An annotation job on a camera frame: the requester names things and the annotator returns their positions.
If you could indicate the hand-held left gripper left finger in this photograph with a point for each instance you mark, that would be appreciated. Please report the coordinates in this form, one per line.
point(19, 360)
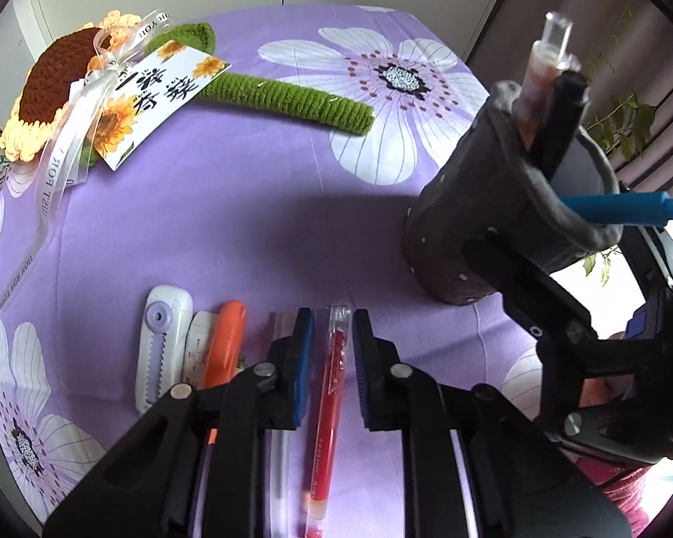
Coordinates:
point(303, 370)

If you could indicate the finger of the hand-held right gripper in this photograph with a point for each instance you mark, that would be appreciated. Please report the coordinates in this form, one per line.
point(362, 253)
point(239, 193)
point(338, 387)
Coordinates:
point(527, 291)
point(664, 263)

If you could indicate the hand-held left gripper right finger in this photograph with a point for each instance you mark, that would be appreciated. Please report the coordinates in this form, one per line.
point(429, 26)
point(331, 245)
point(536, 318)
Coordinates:
point(364, 370)

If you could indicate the red pen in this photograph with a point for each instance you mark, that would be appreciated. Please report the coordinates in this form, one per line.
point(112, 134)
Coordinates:
point(331, 414)

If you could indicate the blue pen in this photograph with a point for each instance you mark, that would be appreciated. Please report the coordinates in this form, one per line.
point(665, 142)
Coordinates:
point(622, 207)

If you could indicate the orange highlighter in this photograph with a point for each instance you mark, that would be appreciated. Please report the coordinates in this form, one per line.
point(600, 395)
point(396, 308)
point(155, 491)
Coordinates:
point(227, 342)

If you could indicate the grey dotted pen holder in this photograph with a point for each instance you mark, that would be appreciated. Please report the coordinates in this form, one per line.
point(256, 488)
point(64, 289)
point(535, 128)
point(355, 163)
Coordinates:
point(471, 196)

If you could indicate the clear gel pen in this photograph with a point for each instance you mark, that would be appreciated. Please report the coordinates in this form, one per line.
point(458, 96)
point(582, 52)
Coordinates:
point(280, 482)

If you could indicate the white purple correction tape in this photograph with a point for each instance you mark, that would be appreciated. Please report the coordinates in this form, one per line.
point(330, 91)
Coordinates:
point(160, 342)

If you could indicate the black marker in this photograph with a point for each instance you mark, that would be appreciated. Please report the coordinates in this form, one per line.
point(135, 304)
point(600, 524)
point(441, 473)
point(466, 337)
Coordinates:
point(561, 123)

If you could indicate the patterned pen with clear cap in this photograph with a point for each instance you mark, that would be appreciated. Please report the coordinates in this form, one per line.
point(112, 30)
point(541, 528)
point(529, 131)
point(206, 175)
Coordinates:
point(541, 84)

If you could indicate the person's right forearm red sleeve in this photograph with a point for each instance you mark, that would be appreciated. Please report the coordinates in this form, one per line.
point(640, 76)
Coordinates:
point(622, 493)

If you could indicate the green potted plant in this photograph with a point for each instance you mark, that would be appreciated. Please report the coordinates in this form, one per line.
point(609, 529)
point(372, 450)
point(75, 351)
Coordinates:
point(639, 117)

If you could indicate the purple floral tablecloth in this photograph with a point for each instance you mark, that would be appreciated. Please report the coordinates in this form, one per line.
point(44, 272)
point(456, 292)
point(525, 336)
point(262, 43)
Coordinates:
point(258, 224)

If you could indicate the sunflower print gift tag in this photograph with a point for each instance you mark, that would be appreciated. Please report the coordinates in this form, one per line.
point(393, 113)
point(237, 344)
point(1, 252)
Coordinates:
point(157, 101)

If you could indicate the clear printed ribbon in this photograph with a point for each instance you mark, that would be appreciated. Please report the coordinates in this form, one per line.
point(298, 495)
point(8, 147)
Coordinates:
point(61, 179)

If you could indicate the crochet sunflower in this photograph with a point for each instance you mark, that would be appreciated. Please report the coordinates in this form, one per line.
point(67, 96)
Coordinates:
point(50, 84)

